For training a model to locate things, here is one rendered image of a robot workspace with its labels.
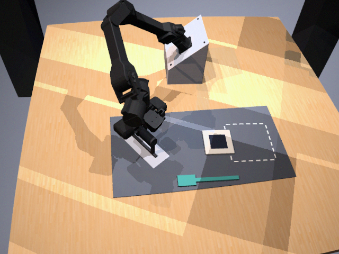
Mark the teal flat trowel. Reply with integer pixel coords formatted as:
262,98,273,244
177,175,239,187

